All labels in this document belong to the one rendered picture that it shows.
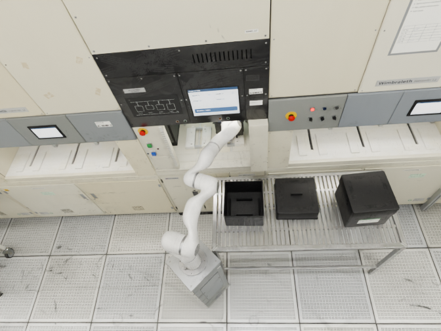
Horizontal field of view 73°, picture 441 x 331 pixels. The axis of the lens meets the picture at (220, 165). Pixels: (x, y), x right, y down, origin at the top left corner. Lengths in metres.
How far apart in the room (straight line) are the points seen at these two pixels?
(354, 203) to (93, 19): 1.77
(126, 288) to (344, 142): 2.30
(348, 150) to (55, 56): 2.02
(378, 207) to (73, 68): 1.94
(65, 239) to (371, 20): 3.21
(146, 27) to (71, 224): 2.55
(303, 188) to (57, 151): 2.12
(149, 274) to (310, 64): 2.30
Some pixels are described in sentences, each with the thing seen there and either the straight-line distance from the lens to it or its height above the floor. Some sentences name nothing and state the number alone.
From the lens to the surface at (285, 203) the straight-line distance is 2.18.
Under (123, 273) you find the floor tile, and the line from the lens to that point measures 3.16.
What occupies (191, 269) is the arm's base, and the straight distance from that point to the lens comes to 2.14.
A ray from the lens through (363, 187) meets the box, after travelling 2.17.
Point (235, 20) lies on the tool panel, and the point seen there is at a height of 2.06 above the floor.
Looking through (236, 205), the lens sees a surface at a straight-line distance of 2.27.
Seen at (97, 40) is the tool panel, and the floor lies 2.03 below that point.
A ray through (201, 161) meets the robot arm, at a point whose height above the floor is 1.38.
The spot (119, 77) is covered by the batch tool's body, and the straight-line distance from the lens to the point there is 1.76.
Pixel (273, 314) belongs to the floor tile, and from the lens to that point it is 2.84.
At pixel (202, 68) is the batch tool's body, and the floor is 1.82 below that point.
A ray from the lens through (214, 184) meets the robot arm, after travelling 1.78.
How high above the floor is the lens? 2.82
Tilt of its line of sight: 56 degrees down
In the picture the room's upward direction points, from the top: 12 degrees counter-clockwise
